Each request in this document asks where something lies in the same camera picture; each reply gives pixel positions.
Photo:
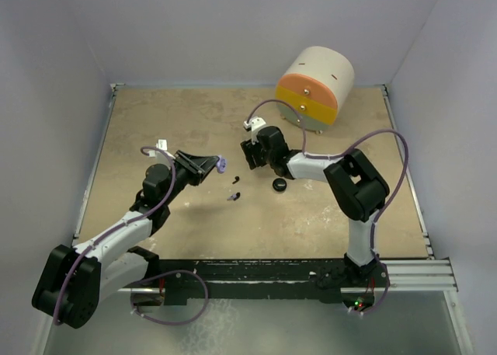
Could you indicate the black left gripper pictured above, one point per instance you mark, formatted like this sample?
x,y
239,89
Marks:
x,y
193,165

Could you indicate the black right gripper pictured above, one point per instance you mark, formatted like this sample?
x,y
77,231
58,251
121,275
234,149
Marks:
x,y
250,151

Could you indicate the purple round earbud charging case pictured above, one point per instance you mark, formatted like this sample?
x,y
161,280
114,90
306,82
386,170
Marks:
x,y
221,164

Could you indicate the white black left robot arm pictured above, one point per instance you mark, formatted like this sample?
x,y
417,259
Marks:
x,y
76,278

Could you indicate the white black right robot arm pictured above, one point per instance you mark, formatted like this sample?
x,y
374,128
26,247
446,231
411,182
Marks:
x,y
358,188

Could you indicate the black purple earbud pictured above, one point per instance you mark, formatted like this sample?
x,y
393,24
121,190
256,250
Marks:
x,y
234,196

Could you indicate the cylindrical three-drawer storage box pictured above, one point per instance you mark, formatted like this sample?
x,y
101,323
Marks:
x,y
317,85

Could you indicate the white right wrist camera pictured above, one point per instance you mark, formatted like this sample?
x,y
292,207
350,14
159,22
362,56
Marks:
x,y
253,126

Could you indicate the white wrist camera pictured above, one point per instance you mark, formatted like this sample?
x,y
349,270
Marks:
x,y
253,126
162,153

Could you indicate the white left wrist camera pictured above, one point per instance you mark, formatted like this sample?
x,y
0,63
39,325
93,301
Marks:
x,y
162,153

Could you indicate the aluminium table frame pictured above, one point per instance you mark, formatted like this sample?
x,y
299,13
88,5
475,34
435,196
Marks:
x,y
213,225

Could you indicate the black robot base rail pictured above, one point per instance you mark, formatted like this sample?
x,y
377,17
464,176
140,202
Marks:
x,y
326,280

